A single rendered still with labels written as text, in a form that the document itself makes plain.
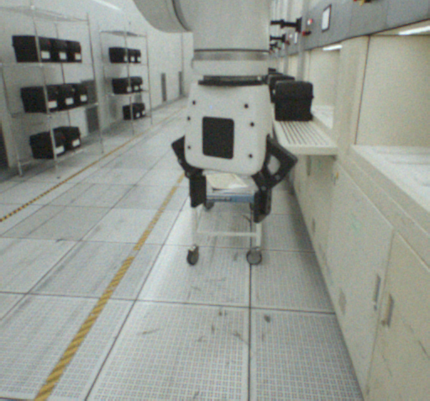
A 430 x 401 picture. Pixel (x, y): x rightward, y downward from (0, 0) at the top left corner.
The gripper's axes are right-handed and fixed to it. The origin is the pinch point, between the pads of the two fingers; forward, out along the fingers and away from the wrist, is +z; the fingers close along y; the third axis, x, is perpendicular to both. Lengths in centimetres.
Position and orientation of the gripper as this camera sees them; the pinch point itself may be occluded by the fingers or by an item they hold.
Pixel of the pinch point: (228, 204)
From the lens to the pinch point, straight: 45.3
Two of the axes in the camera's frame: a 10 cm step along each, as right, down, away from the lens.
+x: 5.1, -2.7, 8.2
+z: 0.0, 9.5, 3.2
